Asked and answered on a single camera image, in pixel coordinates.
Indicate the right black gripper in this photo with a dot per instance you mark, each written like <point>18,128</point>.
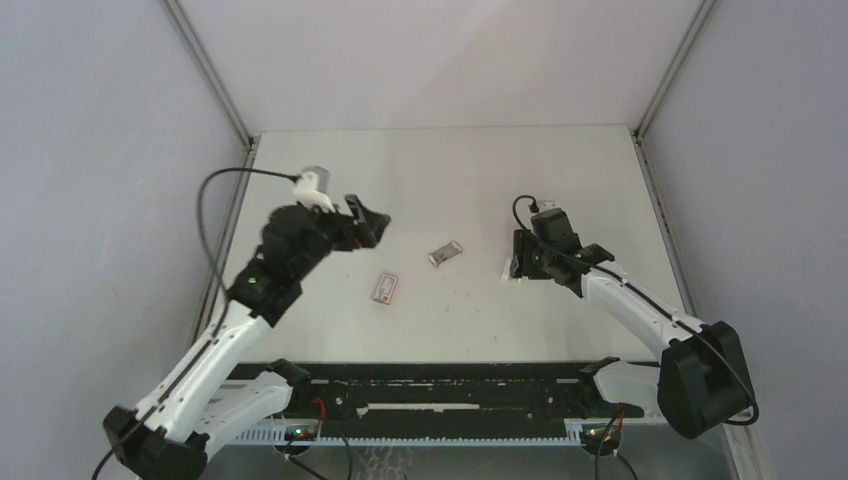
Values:
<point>522,264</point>

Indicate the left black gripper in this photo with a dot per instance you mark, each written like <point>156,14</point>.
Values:
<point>369,225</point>

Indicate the red white staple box sleeve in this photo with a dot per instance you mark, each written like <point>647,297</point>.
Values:
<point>385,289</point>

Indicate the white stapler base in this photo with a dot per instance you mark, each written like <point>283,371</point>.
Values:
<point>511,271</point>

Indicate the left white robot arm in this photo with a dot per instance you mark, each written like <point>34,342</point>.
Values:
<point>175,430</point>

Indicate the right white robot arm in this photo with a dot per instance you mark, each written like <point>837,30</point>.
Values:
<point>701,379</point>

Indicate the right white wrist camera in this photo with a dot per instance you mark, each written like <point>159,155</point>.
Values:
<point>542,205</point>

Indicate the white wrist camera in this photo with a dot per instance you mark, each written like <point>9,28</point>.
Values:
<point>542,205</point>
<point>310,190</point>

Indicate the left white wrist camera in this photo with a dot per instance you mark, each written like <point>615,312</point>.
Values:
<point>310,190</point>

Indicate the black front mounting rail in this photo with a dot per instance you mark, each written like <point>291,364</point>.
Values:
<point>447,401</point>

